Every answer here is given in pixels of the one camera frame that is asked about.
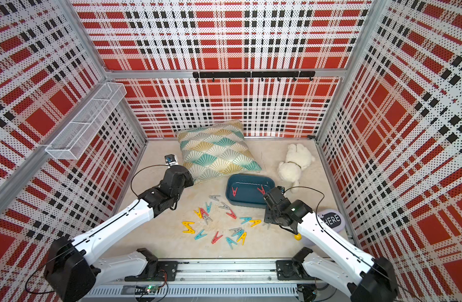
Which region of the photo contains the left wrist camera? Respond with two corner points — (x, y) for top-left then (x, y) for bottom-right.
(164, 154), (178, 167)

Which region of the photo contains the teal clothespin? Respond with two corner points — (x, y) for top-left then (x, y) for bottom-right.
(226, 237), (237, 250)
(240, 217), (252, 225)
(205, 202), (212, 213)
(194, 229), (208, 240)

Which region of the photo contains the white plush teddy bear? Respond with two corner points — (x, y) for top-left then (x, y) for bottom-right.
(277, 143), (316, 193)

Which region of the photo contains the black wall hook rail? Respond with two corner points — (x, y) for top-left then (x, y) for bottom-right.
(193, 70), (316, 81)

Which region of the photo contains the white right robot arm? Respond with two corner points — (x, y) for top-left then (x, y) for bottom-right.
(264, 187), (399, 301)

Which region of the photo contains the yellow clothespin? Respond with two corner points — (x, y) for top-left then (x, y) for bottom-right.
(249, 220), (262, 227)
(194, 208), (203, 219)
(182, 221), (196, 234)
(237, 232), (247, 245)

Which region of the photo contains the green circuit board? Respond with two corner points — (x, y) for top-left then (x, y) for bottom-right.
(135, 285), (160, 295)

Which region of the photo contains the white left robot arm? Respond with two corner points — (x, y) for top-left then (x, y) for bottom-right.
(44, 165), (194, 301)

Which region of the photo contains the white wire mesh shelf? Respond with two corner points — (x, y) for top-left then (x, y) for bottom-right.
(46, 82), (126, 160)

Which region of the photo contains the metal base rail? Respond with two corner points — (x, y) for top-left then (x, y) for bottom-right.
(86, 259), (337, 301)

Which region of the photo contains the teal yellow patterned pillow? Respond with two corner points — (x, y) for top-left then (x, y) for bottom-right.
(177, 120), (262, 184)

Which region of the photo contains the teal plastic storage box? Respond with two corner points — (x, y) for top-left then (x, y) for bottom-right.
(225, 174), (275, 208)

